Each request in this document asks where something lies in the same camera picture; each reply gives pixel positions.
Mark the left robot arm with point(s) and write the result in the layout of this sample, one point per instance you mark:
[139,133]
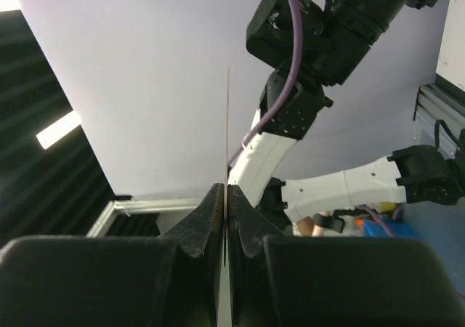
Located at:
[309,48]

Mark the aluminium table frame rail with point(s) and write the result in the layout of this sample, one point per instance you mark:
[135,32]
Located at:
[129,208]

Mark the gold card from bin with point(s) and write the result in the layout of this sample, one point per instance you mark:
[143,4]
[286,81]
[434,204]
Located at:
[224,286]

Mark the person's forearm with watch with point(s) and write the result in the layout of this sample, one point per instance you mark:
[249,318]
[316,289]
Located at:
[319,224]

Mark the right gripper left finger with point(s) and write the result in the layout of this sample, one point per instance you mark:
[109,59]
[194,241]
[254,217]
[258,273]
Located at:
[168,280]

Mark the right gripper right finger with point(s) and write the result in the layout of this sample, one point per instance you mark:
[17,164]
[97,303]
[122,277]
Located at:
[283,280]

